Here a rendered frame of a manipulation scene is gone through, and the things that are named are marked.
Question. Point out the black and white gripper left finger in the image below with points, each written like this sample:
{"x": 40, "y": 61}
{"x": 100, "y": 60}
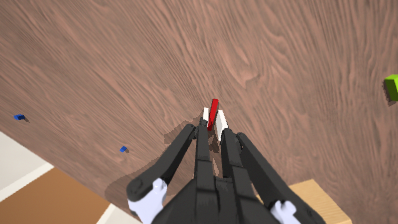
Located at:
{"x": 147, "y": 192}

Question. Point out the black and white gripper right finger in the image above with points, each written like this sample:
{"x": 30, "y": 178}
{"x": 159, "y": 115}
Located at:
{"x": 284, "y": 203}

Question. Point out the lime green rod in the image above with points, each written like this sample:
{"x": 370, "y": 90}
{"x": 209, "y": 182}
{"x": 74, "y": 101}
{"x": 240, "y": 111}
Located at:
{"x": 392, "y": 85}

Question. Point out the red rod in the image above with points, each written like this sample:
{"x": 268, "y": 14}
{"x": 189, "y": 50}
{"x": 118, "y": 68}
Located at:
{"x": 212, "y": 114}

